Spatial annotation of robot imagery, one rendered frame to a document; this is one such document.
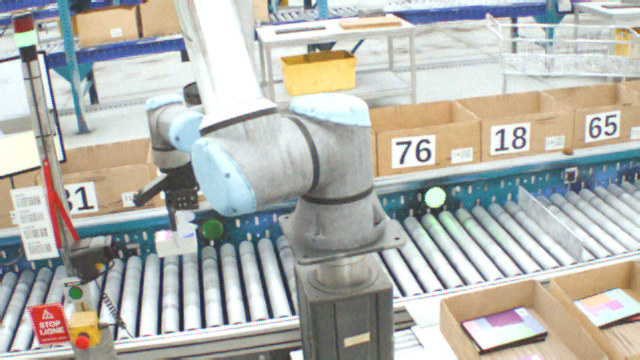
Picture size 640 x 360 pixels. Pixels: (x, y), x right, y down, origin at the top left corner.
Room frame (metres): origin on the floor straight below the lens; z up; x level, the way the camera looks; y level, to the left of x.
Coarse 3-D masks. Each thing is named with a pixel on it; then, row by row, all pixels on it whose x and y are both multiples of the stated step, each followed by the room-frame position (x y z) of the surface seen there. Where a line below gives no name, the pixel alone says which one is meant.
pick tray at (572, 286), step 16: (576, 272) 1.53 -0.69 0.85; (592, 272) 1.54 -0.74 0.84; (608, 272) 1.55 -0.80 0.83; (624, 272) 1.55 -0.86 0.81; (560, 288) 1.52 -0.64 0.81; (576, 288) 1.53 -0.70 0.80; (592, 288) 1.54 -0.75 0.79; (608, 288) 1.55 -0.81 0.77; (624, 288) 1.55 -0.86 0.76; (592, 336) 1.28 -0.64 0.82; (608, 336) 1.34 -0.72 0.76; (624, 336) 1.33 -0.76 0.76; (608, 352) 1.21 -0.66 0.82; (624, 352) 1.27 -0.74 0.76
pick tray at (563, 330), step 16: (496, 288) 1.50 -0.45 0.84; (512, 288) 1.51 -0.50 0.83; (528, 288) 1.52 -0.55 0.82; (544, 288) 1.47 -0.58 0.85; (448, 304) 1.48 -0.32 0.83; (464, 304) 1.49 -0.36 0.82; (480, 304) 1.50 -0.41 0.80; (496, 304) 1.50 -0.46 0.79; (512, 304) 1.51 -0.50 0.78; (528, 304) 1.52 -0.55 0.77; (544, 304) 1.46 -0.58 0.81; (560, 304) 1.39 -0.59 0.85; (448, 320) 1.41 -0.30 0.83; (464, 320) 1.49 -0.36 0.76; (544, 320) 1.45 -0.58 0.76; (560, 320) 1.37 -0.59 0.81; (576, 320) 1.31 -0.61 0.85; (448, 336) 1.41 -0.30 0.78; (464, 336) 1.30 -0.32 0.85; (560, 336) 1.36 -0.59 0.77; (576, 336) 1.29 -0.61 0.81; (464, 352) 1.30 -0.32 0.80; (496, 352) 1.34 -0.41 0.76; (512, 352) 1.33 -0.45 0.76; (528, 352) 1.32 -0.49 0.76; (544, 352) 1.32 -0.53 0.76; (560, 352) 1.31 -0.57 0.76; (576, 352) 1.28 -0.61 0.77; (592, 352) 1.22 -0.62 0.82
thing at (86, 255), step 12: (84, 240) 1.48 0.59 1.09; (96, 240) 1.48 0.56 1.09; (108, 240) 1.48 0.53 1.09; (72, 252) 1.44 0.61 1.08; (84, 252) 1.44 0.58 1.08; (96, 252) 1.44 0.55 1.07; (108, 252) 1.45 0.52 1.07; (72, 264) 1.43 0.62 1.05; (84, 264) 1.44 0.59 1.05; (96, 264) 1.47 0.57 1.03; (84, 276) 1.45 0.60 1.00; (96, 276) 1.45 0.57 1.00
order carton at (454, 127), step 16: (368, 112) 2.52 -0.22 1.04; (384, 112) 2.53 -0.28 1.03; (400, 112) 2.54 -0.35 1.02; (416, 112) 2.55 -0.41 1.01; (432, 112) 2.56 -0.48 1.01; (448, 112) 2.57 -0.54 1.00; (464, 112) 2.44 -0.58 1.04; (384, 128) 2.53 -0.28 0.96; (400, 128) 2.54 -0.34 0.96; (416, 128) 2.25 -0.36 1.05; (432, 128) 2.26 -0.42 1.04; (448, 128) 2.27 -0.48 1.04; (464, 128) 2.28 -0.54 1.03; (384, 144) 2.23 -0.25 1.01; (448, 144) 2.27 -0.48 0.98; (464, 144) 2.28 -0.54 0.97; (384, 160) 2.23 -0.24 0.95; (448, 160) 2.27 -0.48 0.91; (384, 176) 2.23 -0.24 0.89
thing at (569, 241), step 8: (520, 192) 2.21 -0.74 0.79; (520, 200) 2.21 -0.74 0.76; (528, 200) 2.14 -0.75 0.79; (536, 200) 2.09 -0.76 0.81; (528, 208) 2.14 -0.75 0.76; (536, 208) 2.08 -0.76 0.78; (544, 208) 2.02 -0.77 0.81; (536, 216) 2.08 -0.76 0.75; (544, 216) 2.02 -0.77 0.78; (552, 216) 1.96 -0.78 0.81; (544, 224) 2.01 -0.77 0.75; (552, 224) 1.96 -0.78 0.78; (560, 224) 1.91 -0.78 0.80; (552, 232) 1.95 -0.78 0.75; (560, 232) 1.90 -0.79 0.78; (568, 232) 1.85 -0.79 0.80; (560, 240) 1.90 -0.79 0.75; (568, 240) 1.85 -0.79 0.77; (576, 240) 1.80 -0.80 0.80; (568, 248) 1.84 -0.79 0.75; (576, 248) 1.79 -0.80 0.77; (576, 256) 1.79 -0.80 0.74
